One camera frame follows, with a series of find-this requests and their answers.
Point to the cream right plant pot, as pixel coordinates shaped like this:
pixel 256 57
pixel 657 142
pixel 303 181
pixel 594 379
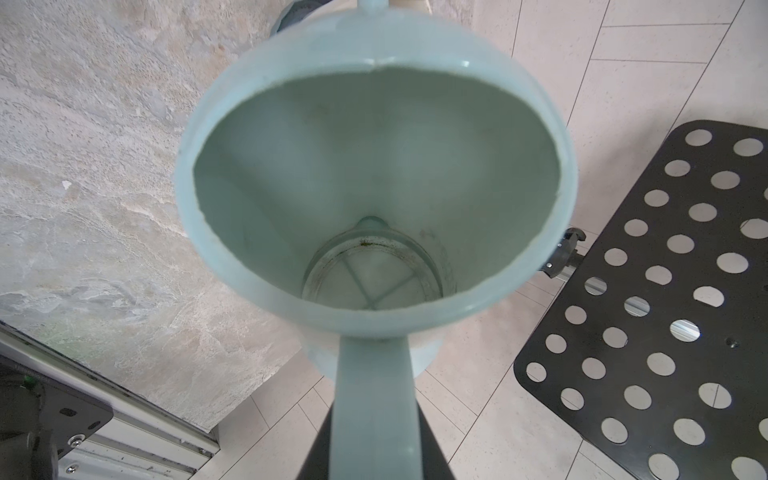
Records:
pixel 423 6

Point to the aluminium mounting rail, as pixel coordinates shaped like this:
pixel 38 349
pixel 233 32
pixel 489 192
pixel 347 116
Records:
pixel 142 441

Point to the light green watering can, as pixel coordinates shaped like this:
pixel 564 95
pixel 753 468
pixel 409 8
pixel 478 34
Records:
pixel 371 175

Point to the black perforated music stand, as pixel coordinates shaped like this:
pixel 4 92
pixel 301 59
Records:
pixel 655 351

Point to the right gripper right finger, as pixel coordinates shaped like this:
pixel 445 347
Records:
pixel 434 463

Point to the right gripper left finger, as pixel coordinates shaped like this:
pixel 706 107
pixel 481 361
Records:
pixel 316 464

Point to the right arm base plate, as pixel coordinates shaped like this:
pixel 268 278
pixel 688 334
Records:
pixel 43 420

